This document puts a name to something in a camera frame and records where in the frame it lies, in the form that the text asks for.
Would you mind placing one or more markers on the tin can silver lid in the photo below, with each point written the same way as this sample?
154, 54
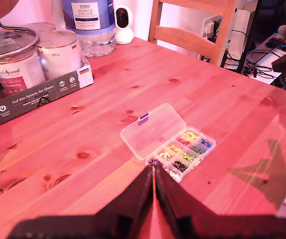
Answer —
40, 26

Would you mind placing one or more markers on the white round-headed figure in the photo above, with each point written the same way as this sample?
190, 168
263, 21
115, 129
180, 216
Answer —
283, 31

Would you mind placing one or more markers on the black metal frame post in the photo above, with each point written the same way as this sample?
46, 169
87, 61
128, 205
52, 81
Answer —
251, 30

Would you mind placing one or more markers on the small white round camera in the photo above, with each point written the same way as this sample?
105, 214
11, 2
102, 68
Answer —
124, 35

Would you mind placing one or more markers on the large clear water bottle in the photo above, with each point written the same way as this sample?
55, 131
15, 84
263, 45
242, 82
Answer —
88, 15

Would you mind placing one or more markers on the white wall socket plate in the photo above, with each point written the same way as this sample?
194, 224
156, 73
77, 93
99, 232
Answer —
206, 20

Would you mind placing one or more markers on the white plug adapter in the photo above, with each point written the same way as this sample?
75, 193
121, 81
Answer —
210, 28

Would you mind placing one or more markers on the white cabinet panel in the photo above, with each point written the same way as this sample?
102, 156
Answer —
242, 30

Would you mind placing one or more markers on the black plug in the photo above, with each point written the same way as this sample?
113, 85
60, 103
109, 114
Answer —
217, 30

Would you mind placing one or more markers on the grey cardboard can tray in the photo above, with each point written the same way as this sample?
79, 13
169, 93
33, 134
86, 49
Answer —
33, 97

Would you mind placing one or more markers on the tin can pink label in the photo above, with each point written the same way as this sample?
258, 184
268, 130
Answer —
11, 79

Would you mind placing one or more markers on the wooden chair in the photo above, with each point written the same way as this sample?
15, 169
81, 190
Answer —
182, 37

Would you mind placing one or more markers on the tin can white label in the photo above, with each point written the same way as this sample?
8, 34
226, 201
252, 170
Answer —
58, 57

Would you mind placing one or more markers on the clear plastic pin organiser box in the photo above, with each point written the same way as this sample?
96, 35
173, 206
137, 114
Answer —
152, 129

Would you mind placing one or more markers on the red blue game controller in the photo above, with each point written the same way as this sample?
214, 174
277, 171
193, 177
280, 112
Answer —
282, 44

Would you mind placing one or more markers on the blue-headed pin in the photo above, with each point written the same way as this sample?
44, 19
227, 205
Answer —
209, 182

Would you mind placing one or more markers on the white low table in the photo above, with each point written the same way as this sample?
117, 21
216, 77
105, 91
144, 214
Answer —
264, 56

